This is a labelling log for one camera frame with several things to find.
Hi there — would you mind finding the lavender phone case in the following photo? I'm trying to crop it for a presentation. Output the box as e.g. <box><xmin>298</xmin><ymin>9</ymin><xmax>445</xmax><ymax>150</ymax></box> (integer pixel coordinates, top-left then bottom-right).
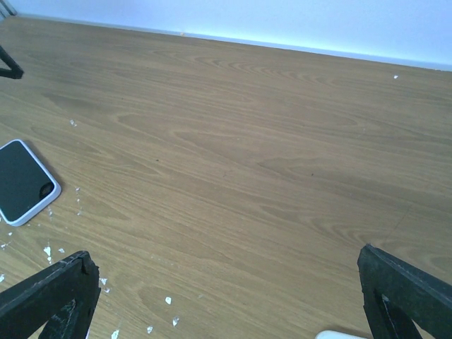
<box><xmin>0</xmin><ymin>138</ymin><xmax>62</xmax><ymax>227</ymax></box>

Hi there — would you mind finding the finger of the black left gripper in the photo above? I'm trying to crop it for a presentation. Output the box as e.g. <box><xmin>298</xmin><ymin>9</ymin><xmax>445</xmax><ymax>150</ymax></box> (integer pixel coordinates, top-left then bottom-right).
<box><xmin>0</xmin><ymin>47</ymin><xmax>24</xmax><ymax>79</ymax></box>

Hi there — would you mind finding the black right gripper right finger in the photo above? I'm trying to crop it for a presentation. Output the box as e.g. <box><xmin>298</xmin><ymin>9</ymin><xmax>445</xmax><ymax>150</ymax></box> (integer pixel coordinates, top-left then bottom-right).
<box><xmin>357</xmin><ymin>244</ymin><xmax>451</xmax><ymax>338</ymax></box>

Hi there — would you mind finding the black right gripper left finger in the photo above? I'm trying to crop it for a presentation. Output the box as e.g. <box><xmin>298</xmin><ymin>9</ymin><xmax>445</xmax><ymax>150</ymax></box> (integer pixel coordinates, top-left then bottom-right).
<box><xmin>1</xmin><ymin>251</ymin><xmax>101</xmax><ymax>338</ymax></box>

